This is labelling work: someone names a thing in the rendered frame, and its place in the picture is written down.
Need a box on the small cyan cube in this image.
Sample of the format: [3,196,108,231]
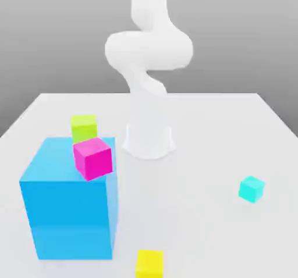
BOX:
[237,175,266,204]

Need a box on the small yellow cube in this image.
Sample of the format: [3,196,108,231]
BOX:
[135,249,164,278]

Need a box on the small magenta cube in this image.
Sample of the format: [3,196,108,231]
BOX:
[72,137,114,182]

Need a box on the small lime green cube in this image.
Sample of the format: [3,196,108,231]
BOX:
[70,114,98,144]

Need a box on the large blue box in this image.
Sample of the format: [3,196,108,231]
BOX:
[19,136,119,261]

